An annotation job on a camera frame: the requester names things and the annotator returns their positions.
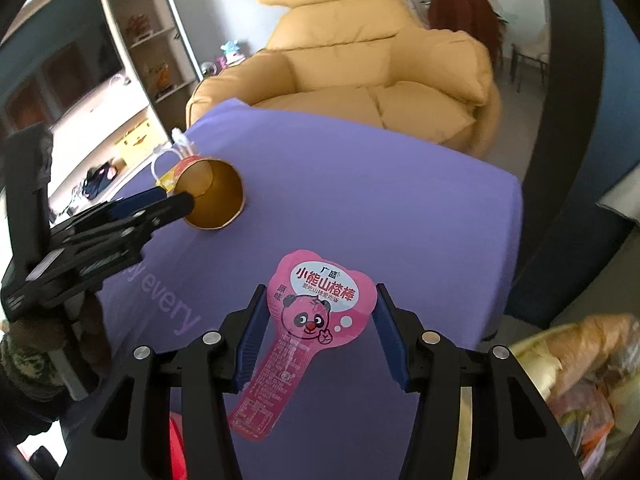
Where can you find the black cabinet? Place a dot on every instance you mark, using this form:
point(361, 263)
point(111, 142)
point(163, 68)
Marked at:
point(565, 85)

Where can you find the blue padded panel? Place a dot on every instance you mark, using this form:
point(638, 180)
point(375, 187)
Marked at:
point(625, 85)

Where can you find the yellow cardboard box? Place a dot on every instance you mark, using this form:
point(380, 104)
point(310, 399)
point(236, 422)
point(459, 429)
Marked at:
point(140, 140)

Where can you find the beige dining chair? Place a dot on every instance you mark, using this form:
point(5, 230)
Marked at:
point(530, 60)

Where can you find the red plastic object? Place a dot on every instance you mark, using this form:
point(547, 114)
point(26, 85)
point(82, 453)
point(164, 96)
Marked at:
point(180, 447)

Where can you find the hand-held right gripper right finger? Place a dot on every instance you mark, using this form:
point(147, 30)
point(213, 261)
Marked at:
point(391, 342)

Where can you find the yellow leather armchair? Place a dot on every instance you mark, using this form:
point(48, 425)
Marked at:
point(360, 50)

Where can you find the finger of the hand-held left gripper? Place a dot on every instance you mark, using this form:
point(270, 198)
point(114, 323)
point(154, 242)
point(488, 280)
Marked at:
point(140, 201)
point(165, 212)

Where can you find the red paper cup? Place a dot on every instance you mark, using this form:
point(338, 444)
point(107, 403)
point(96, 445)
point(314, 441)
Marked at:
point(215, 195)

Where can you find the dark red coat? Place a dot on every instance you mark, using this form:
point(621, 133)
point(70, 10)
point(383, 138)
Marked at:
point(465, 20)

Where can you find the person's left hand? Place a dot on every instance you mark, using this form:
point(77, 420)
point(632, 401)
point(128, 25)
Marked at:
point(92, 327)

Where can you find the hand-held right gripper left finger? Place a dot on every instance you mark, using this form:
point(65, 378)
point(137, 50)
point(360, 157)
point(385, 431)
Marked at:
point(250, 337)

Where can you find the pink panda wrapper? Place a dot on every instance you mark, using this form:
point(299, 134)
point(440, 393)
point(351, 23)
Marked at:
point(310, 310)

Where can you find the purple cloth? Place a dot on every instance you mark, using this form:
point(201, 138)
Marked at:
point(350, 185)

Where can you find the wall television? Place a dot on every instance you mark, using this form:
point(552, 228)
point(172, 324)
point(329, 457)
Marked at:
point(60, 80)

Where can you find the white display shelf unit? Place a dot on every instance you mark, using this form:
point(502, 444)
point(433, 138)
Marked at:
point(150, 25)

